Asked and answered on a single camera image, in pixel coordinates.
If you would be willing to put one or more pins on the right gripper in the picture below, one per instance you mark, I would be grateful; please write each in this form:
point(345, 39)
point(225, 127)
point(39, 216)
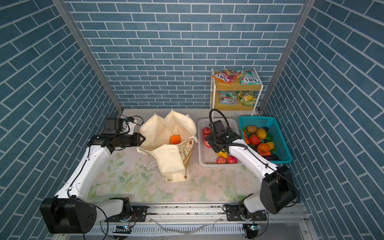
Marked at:
point(209, 138)

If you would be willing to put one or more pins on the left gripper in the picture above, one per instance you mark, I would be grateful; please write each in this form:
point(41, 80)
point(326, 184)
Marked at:
point(136, 137)

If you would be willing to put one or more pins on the large orange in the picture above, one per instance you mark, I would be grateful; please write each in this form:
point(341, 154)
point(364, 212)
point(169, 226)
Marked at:
point(175, 139)

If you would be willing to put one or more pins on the cream canvas grocery bag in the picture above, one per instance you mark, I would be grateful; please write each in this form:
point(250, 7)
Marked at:
point(172, 160)

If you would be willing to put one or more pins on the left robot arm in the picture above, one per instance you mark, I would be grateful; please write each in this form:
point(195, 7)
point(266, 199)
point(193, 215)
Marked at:
point(69, 212)

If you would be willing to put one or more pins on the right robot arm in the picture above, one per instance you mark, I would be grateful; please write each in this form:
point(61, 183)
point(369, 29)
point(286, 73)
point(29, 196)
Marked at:
point(277, 189)

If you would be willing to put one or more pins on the pink green candy bag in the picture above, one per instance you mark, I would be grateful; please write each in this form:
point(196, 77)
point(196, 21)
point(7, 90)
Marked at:
point(228, 97)

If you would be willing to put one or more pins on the yellow green candy bag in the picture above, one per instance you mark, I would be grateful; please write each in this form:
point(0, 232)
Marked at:
point(247, 98)

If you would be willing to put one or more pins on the orange pink snack bag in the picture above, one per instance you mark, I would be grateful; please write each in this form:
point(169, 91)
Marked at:
point(226, 76)

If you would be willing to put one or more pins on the green snack bag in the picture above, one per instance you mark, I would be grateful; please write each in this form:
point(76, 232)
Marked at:
point(248, 77)

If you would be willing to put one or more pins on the red apple back left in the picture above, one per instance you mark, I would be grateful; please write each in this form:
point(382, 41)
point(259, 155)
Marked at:
point(206, 131)

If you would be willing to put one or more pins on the red apple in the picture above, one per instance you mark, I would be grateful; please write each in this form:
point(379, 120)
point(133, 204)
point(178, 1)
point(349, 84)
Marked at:
point(206, 131)
point(232, 160)
point(221, 160)

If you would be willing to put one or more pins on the yellow pear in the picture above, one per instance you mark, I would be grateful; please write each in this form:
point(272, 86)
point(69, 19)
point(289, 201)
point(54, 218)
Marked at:
point(223, 154)

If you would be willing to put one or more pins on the red apple front left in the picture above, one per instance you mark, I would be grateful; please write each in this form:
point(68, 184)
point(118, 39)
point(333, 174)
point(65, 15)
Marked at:
point(221, 160)

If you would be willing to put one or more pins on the white plastic basket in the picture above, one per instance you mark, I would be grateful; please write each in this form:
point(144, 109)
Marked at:
point(207, 157)

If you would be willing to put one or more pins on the red apple front right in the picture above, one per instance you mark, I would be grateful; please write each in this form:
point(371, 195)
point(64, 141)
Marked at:
point(232, 160)

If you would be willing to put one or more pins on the brown potato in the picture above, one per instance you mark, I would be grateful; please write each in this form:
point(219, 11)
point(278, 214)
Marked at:
point(251, 129)

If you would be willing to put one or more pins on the red tomato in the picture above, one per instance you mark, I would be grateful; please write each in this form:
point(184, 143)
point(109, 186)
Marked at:
point(254, 139)

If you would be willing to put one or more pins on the yellow mango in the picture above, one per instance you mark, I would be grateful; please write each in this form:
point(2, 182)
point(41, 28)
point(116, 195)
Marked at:
point(261, 133)

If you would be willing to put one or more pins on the white wooden shelf rack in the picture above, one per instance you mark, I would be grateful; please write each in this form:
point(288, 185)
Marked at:
point(217, 86)

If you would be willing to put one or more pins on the orange bell pepper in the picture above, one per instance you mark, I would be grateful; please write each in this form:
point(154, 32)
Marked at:
point(263, 149)

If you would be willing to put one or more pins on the teal plastic basket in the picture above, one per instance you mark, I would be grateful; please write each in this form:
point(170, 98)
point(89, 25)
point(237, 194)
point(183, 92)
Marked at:
point(281, 151)

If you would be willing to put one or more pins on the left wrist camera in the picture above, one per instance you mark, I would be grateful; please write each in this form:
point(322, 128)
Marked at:
point(114, 126)

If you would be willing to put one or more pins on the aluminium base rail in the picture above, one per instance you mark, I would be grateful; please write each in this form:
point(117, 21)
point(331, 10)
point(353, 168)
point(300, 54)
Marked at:
point(188, 221)

